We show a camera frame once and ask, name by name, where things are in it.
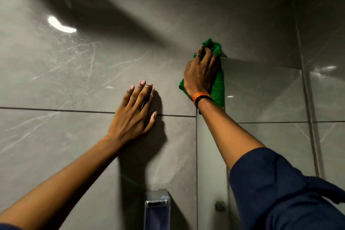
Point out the person's right hand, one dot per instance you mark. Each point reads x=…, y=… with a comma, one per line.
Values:
x=199, y=76

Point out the person's left hand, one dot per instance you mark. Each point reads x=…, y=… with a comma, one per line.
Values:
x=130, y=119

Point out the person's right middle finger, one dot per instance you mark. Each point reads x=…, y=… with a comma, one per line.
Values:
x=207, y=56

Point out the person's left little finger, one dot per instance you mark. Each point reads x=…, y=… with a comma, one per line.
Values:
x=128, y=96

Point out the person's left thumb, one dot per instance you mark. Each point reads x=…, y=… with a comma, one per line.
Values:
x=151, y=122

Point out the person's left middle finger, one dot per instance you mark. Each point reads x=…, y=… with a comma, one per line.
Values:
x=145, y=95

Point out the person's right thumb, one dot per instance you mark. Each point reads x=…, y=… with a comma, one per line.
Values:
x=187, y=66

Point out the green microfibre cleaning cloth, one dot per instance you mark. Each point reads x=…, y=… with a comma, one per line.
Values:
x=218, y=87

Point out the person's left forearm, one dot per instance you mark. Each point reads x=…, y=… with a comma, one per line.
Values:
x=59, y=186

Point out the person's right forearm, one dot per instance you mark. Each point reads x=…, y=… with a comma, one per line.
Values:
x=226, y=135

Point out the orange wristband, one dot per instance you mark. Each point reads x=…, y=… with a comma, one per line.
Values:
x=200, y=95

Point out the black wristband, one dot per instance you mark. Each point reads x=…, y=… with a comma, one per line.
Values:
x=202, y=98

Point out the glass shower partition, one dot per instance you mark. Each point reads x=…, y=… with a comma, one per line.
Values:
x=264, y=95

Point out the dark blue right sleeve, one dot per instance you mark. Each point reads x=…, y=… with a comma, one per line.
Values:
x=280, y=192

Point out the dark blue sleeve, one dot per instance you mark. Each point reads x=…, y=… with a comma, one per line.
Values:
x=8, y=227
x=280, y=192

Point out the dark blue left sleeve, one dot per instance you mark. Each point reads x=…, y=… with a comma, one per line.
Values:
x=8, y=227

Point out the chrome wall soap dispenser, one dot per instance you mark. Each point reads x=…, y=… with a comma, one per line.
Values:
x=157, y=209

